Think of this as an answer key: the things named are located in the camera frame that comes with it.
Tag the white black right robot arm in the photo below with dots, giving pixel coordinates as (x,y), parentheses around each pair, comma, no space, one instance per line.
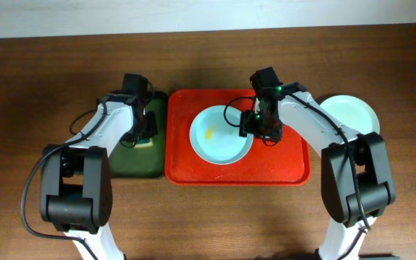
(356,180)

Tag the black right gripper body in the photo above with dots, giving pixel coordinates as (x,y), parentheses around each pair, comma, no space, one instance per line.
(260,125)

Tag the dark green tray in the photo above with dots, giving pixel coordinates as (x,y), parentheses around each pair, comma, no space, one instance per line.
(140,161)

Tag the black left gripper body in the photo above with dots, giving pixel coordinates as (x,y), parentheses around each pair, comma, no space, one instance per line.
(144,131)

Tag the light green plate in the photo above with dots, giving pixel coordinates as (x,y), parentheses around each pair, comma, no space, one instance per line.
(352,112)

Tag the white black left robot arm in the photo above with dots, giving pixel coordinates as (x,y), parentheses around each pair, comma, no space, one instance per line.
(76,192)

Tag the light blue plate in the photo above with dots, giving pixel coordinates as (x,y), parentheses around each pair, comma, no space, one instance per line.
(214,140)

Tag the red plastic tray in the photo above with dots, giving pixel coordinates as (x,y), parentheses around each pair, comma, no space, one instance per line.
(285,164)

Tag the yellow green sponge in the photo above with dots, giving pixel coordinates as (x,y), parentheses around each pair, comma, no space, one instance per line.
(145,142)

